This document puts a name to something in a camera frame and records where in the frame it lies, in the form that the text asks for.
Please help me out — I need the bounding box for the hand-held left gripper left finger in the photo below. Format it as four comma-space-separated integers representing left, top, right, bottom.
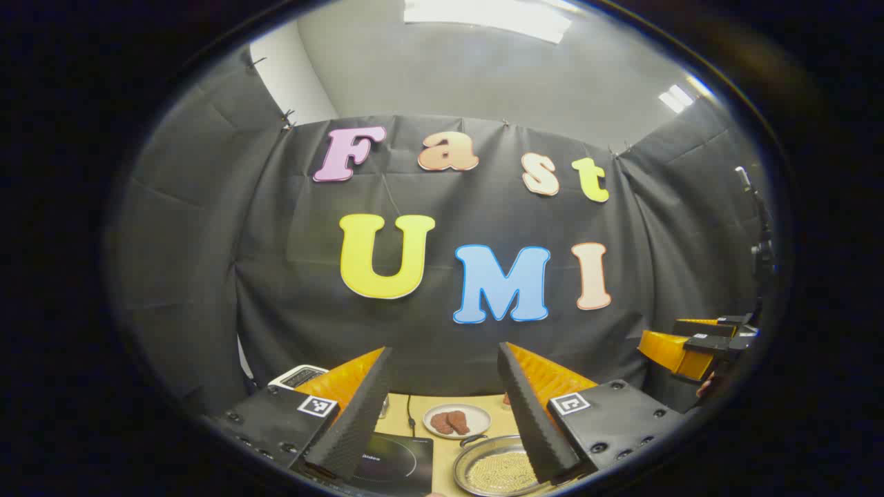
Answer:
211, 347, 394, 483

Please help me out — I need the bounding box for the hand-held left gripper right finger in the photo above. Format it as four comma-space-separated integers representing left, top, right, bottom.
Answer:
497, 342, 689, 485

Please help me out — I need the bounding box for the black induction cooktop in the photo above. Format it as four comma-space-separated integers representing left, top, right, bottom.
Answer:
344, 431, 434, 496

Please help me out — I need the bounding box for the steel pot with black handle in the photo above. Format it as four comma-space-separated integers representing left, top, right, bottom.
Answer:
453, 433, 555, 497

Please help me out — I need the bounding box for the white round plate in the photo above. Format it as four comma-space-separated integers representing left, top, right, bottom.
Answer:
423, 403, 492, 440

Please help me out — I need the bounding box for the pile of soybeans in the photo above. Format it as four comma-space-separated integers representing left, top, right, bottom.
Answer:
466, 451, 541, 495

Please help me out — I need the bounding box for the white toaster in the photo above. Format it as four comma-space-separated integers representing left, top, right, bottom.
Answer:
268, 364, 329, 389

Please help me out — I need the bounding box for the small ceiling light panel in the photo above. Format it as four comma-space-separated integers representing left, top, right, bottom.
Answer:
657, 84, 695, 114

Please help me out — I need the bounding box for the large ceiling light panel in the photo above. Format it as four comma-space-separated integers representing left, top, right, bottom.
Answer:
403, 0, 573, 44

